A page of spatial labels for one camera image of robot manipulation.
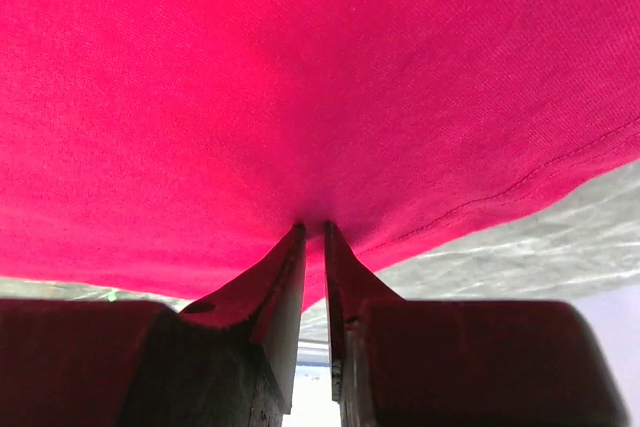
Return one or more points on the bright red t-shirt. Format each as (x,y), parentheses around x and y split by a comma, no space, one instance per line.
(167,145)

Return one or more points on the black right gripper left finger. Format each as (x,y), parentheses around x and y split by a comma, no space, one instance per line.
(227,359)

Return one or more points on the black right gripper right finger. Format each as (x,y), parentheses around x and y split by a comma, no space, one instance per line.
(399,362)

